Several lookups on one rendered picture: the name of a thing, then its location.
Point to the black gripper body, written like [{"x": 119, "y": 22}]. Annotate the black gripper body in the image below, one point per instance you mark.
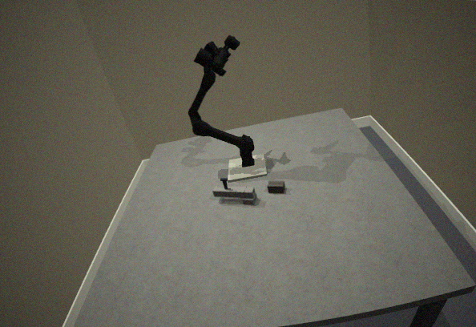
[{"x": 230, "y": 42}]

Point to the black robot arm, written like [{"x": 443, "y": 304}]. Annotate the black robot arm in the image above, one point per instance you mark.
[{"x": 199, "y": 127}]

